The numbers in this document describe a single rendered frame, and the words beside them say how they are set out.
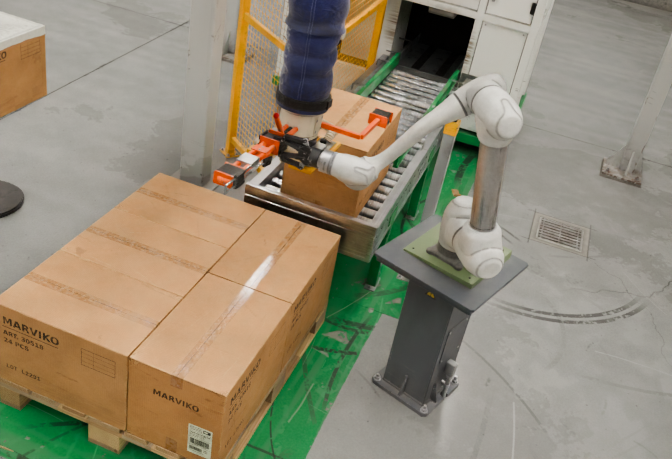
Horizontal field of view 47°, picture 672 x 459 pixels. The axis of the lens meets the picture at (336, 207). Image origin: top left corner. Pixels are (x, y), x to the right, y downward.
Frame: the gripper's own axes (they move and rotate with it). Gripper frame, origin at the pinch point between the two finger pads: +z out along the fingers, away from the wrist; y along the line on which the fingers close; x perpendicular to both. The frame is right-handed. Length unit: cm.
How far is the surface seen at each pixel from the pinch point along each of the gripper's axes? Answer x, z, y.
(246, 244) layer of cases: 21, 14, 66
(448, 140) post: 115, -51, 30
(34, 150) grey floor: 109, 202, 120
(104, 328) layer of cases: -58, 34, 66
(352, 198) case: 66, -20, 52
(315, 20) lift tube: 17.9, -3.5, -45.7
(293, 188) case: 66, 11, 57
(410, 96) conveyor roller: 243, -3, 66
